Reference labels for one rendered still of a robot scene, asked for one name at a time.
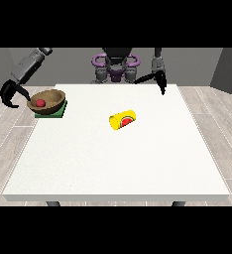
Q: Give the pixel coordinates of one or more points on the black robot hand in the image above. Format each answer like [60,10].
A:
[160,79]
[8,91]

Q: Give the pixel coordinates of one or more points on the small red ball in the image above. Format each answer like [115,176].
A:
[40,102]

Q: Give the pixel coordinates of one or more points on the brown wooden bowl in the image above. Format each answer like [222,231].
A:
[48,101]

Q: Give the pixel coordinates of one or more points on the green square pad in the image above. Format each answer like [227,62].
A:
[57,112]

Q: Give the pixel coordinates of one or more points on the yellow cup with melon print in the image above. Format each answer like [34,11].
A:
[122,119]

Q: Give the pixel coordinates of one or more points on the grey robot trunk purple rings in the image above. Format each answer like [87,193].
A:
[115,67]

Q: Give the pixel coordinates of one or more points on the dark table leg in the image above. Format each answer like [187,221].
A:
[53,203]
[178,203]

